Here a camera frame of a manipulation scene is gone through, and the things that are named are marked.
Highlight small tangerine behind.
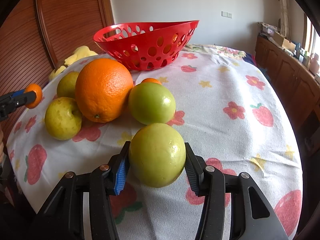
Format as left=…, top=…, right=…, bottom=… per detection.
left=142, top=78, right=162, bottom=85

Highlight orange inside basket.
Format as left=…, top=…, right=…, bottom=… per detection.
left=172, top=33, right=178, bottom=43

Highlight green apple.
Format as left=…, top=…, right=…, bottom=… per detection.
left=129, top=123, right=186, bottom=188
left=128, top=82, right=176, bottom=125

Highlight yellow-green pear-like apple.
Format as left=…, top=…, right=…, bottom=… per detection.
left=56, top=71, right=79, bottom=98

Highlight floral bed quilt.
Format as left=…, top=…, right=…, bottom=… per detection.
left=183, top=44, right=257, bottom=66

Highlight window with wooden frame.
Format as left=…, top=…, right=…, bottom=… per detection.
left=302, top=14, right=320, bottom=56

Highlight yellow-green apple with stem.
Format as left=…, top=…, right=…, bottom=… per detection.
left=44, top=97, right=82, bottom=140

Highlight yellow plush toy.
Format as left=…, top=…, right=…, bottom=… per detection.
left=48, top=46, right=97, bottom=81

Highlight large orange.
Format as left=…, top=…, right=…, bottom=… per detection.
left=75, top=58, right=133, bottom=123

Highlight cardboard box on cabinet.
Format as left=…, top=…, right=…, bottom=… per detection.
left=273, top=32, right=296, bottom=52

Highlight red perforated plastic basket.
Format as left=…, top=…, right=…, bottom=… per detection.
left=93, top=20, right=199, bottom=71

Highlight white wall switch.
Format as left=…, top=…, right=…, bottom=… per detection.
left=221, top=11, right=233, bottom=18

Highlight wooden wardrobe door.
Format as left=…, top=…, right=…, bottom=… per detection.
left=1, top=0, right=114, bottom=94

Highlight patterned curtain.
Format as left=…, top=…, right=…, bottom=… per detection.
left=279, top=0, right=291, bottom=38

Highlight wooden window cabinet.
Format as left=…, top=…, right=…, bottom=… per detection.
left=255, top=35, right=319, bottom=138

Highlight small mandarin orange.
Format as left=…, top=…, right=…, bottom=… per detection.
left=24, top=83, right=43, bottom=109

